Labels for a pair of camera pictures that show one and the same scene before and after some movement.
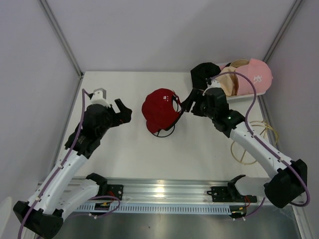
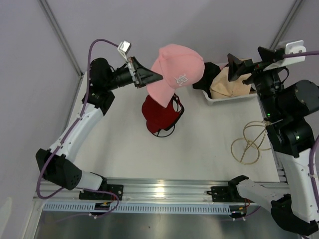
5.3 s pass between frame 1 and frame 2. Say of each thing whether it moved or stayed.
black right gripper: moved
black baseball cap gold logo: stayed
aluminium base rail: stayed
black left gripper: moved
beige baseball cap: stayed
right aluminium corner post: stayed
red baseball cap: stayed
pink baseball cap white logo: moved
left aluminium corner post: stayed
